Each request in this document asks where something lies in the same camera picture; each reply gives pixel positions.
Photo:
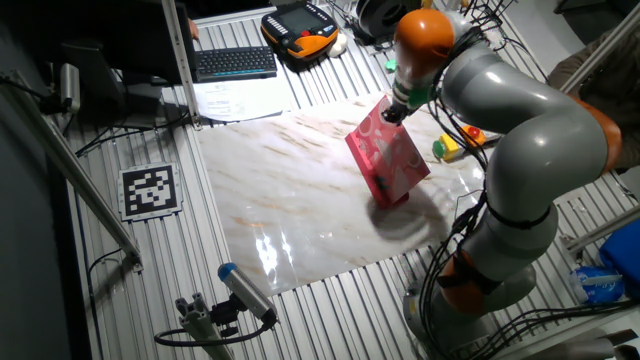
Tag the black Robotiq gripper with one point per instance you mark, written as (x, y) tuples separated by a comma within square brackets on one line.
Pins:
[(396, 114)]

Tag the yellow box with green button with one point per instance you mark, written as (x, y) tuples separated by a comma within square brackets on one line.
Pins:
[(450, 146)]

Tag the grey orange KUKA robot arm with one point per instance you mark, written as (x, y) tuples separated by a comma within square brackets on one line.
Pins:
[(540, 140)]

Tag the orange box with red button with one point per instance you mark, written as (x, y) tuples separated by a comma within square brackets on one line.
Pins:
[(472, 134)]

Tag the operator hand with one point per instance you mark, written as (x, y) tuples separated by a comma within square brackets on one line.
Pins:
[(193, 30)]

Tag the pink patterned flat box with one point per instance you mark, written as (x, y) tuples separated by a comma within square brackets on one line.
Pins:
[(395, 160)]

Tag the black filament spool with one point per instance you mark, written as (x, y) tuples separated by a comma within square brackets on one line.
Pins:
[(380, 17)]

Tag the marble pattern table mat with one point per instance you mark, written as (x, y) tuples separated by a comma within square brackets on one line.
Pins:
[(300, 200)]

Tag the orange grey teach pendant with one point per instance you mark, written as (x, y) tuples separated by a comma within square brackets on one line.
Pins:
[(300, 25)]

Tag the white printed paper sheet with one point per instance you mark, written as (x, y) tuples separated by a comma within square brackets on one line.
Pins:
[(235, 100)]

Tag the black computer keyboard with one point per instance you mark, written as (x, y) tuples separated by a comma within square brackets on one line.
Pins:
[(235, 62)]

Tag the person in brown jacket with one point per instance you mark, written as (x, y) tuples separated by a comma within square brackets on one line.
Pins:
[(615, 85)]

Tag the black white fiducial marker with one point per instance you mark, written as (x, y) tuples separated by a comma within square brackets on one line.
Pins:
[(150, 191)]

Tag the blue white plastic packet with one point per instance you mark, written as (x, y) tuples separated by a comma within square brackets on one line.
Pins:
[(597, 285)]

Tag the blue bag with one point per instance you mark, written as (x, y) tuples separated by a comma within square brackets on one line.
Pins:
[(625, 250)]

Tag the black computer monitor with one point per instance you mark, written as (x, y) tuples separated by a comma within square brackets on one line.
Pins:
[(140, 40)]

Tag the short aluminium profile stub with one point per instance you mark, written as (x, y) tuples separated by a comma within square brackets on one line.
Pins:
[(200, 325)]

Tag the long diagonal aluminium bar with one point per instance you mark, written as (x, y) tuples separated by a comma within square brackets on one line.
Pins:
[(75, 175)]

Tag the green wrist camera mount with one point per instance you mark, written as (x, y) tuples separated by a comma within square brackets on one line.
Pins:
[(419, 97)]

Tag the slanted aluminium frame profile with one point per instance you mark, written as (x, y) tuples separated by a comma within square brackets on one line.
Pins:
[(600, 50)]

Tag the aluminium frame post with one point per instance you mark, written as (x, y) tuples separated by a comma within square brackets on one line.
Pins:
[(177, 55)]

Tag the silver camera with blue cap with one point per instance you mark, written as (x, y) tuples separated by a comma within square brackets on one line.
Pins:
[(245, 292)]

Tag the aluminium profile with bracket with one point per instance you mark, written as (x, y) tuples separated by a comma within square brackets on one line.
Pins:
[(605, 227)]

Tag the black camera clamp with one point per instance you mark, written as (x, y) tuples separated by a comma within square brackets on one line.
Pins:
[(225, 312)]

